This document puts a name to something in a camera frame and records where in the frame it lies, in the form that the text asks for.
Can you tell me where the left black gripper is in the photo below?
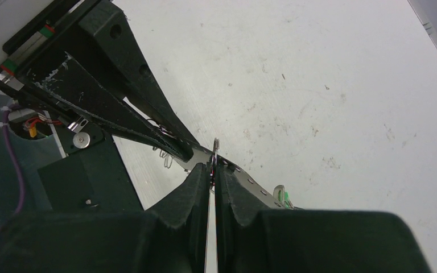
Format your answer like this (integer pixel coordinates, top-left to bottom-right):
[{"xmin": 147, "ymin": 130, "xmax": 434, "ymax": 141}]
[{"xmin": 0, "ymin": 1, "xmax": 198, "ymax": 161}]

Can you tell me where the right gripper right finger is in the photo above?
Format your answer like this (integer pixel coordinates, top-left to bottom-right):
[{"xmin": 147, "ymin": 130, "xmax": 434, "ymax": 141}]
[{"xmin": 215, "ymin": 177, "xmax": 431, "ymax": 272}]

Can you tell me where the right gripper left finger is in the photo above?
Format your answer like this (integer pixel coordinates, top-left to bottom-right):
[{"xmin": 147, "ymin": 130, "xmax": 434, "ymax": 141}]
[{"xmin": 0, "ymin": 163, "xmax": 210, "ymax": 272}]

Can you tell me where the green key tag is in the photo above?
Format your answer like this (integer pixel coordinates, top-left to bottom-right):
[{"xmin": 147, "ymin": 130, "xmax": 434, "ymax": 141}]
[{"xmin": 273, "ymin": 185, "xmax": 294, "ymax": 209}]

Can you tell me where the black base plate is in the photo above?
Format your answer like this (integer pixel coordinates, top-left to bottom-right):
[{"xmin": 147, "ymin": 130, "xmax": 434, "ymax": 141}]
[{"xmin": 38, "ymin": 123, "xmax": 143, "ymax": 213}]

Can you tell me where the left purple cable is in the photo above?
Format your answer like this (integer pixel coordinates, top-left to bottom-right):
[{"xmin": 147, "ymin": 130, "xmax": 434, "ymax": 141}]
[{"xmin": 0, "ymin": 105, "xmax": 27, "ymax": 237}]

